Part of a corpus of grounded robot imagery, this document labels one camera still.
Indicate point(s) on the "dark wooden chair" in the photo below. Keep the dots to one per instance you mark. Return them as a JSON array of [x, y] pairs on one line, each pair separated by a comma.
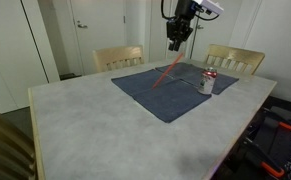
[[5, 143]]

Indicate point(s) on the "large blue cloth mat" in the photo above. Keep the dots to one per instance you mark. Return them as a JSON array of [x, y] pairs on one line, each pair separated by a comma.
[[165, 100]]

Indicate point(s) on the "white door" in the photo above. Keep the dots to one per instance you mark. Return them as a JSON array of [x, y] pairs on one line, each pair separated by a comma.
[[98, 36]]

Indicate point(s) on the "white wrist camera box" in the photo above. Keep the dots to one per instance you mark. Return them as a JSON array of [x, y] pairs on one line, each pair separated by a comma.
[[210, 6]]

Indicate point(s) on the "white closet door panel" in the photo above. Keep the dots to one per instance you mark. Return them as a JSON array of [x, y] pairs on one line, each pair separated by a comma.
[[5, 53]]

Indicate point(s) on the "light wooden chair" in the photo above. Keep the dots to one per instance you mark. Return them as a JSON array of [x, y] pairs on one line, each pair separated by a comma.
[[238, 56], [118, 55]]

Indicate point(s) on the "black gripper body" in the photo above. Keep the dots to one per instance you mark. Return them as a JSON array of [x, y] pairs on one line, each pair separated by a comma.
[[180, 30]]

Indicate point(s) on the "red drinking straw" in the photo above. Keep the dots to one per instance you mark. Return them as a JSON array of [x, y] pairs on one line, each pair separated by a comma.
[[166, 72]]

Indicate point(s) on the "red and white soda can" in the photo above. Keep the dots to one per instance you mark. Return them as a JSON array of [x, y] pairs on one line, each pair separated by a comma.
[[207, 81]]

